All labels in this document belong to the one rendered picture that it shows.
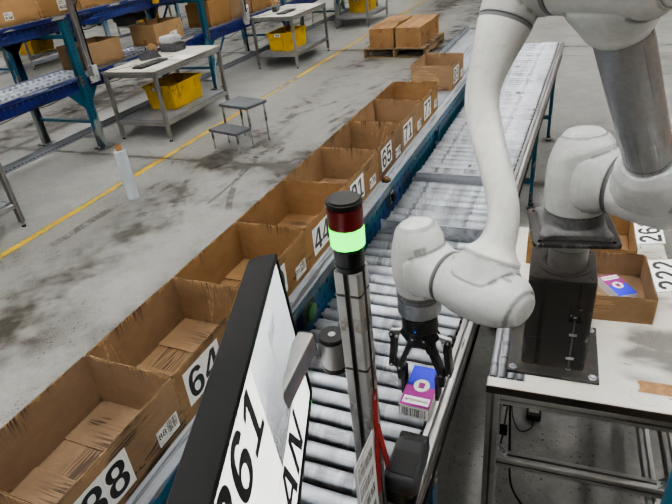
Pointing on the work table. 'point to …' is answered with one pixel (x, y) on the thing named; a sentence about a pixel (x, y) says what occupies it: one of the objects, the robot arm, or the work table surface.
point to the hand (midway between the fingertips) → (421, 383)
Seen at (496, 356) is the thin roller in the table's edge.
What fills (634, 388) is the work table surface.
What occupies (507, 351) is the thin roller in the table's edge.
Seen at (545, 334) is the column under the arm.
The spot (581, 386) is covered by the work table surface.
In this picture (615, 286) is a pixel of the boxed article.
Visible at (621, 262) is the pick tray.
